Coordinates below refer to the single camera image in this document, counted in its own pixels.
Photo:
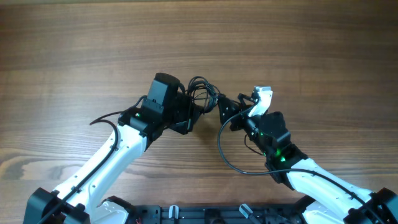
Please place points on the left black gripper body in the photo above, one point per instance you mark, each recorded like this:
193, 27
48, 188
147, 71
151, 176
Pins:
182, 113

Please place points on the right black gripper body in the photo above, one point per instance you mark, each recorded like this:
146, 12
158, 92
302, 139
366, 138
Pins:
244, 122

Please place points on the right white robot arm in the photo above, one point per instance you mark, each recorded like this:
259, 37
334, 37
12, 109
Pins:
328, 198

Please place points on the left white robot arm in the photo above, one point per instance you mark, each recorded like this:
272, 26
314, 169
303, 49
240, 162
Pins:
168, 105

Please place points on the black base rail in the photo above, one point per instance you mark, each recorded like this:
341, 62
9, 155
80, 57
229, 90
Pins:
267, 214

